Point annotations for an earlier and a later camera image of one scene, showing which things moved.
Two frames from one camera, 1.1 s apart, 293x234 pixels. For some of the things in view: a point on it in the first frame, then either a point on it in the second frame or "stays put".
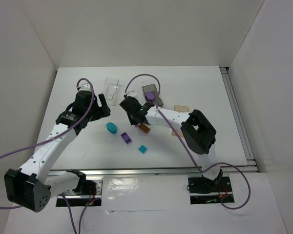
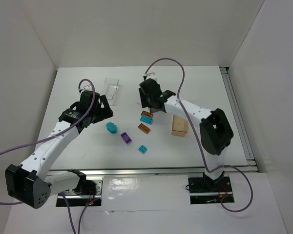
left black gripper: [97, 110] stays put
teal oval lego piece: [111, 127] stays put
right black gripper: [128, 110] -> [151, 103]
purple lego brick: [126, 138] stays put
